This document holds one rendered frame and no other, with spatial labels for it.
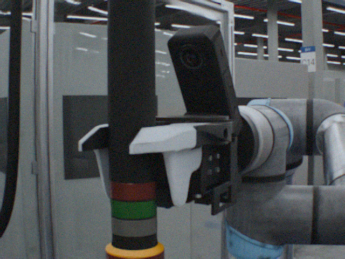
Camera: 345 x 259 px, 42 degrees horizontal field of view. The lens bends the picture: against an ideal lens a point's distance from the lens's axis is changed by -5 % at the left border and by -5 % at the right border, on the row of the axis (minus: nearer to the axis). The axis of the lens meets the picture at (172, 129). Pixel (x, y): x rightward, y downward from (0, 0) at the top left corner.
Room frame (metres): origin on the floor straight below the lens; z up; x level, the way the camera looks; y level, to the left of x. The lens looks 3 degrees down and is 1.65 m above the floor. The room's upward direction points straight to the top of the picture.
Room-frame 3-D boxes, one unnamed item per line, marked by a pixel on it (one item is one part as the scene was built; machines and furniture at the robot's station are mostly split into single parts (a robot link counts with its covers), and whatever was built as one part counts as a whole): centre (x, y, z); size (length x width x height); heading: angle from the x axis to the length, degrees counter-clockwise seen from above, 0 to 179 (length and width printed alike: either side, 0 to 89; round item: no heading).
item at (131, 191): (0.33, 0.03, 1.59); 0.03 x 0.03 x 0.01
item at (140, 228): (0.33, 0.03, 1.57); 0.03 x 0.03 x 0.01
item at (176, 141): (0.33, 0.00, 1.61); 0.09 x 0.03 x 0.06; 160
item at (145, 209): (0.33, 0.03, 1.58); 0.03 x 0.03 x 0.01
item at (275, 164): (0.58, -0.11, 1.61); 0.11 x 0.08 x 0.09; 151
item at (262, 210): (0.57, -0.12, 1.51); 0.11 x 0.08 x 0.11; 73
